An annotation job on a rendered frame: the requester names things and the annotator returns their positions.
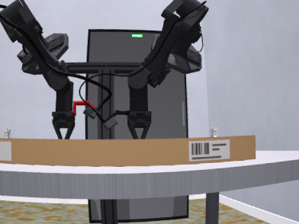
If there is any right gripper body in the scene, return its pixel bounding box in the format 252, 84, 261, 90
52, 95, 88, 123

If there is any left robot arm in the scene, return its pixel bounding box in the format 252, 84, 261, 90
127, 0, 209, 98

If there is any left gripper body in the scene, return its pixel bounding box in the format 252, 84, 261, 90
105, 95, 152, 123

